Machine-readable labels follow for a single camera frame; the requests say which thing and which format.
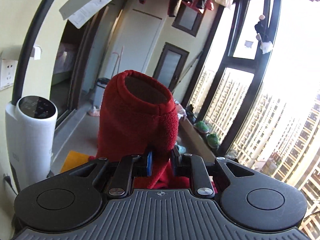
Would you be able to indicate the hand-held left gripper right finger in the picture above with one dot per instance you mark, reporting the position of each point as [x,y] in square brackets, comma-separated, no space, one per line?
[174,166]

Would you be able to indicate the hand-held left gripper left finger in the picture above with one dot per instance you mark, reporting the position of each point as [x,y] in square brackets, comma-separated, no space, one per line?
[149,163]

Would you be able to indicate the red fleece garment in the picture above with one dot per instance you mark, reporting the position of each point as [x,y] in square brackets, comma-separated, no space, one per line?
[135,120]

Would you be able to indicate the teal fuzzy slipper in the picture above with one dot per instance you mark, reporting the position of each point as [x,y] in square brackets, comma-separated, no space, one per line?
[180,148]

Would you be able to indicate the green fuzzy slipper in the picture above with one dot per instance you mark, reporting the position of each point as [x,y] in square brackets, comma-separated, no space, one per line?
[202,127]
[213,140]

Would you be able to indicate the dark shoes pair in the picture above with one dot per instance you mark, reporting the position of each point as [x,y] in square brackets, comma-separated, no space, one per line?
[191,110]

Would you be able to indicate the small pink cloth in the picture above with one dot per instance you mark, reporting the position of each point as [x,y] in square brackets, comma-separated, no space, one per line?
[93,111]

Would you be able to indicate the white trash bin black lid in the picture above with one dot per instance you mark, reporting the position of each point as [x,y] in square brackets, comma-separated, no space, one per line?
[100,95]

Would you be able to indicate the tall dark framed window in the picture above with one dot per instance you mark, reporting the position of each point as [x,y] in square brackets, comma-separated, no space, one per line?
[170,62]

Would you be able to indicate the grey mop pole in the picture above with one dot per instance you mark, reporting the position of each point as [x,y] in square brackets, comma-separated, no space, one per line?
[191,63]

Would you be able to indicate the white cylindrical appliance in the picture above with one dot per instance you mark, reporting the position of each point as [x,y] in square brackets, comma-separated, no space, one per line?
[32,135]

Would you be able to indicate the white door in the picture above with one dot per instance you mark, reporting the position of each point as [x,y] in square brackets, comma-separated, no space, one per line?
[140,37]

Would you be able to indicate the pink bed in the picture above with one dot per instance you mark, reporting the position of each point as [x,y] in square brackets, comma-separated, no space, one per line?
[65,58]

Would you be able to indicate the black power plug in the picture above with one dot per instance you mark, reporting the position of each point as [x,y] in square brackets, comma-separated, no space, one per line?
[7,180]

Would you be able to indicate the small dark framed window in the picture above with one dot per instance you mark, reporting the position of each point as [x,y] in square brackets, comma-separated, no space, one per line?
[187,17]

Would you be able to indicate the white socket cover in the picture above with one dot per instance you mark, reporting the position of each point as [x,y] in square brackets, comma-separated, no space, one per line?
[36,52]

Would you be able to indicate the hanging dark socks bundle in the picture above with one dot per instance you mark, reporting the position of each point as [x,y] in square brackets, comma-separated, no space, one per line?
[261,28]

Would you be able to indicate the white printed paper sheet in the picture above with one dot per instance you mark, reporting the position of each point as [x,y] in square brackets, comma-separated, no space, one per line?
[96,7]

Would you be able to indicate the grey paper sheet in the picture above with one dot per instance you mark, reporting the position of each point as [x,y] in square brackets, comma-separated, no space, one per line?
[80,1]

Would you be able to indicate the black balcony window frame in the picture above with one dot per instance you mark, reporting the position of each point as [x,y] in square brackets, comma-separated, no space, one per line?
[225,80]

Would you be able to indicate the dark sliding door frame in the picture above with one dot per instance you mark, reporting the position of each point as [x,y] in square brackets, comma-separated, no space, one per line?
[80,62]

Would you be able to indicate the white wall socket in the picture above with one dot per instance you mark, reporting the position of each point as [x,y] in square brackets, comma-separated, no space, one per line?
[8,73]

